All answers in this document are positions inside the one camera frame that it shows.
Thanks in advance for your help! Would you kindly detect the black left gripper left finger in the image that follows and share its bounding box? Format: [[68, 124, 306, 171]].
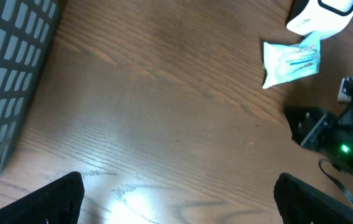
[[0, 171, 85, 224]]

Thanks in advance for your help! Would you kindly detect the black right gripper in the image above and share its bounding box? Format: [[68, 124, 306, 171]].
[[283, 106, 353, 176]]

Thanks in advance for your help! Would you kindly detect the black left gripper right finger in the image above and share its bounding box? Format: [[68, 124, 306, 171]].
[[273, 173, 353, 224]]

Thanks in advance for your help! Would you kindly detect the teal snack wrapper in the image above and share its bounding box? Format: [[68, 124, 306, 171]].
[[262, 31, 321, 89]]

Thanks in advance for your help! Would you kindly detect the grey plastic mesh basket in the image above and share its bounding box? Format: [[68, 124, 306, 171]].
[[0, 0, 61, 174]]

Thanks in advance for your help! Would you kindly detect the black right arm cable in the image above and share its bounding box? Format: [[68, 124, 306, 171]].
[[318, 158, 353, 207]]

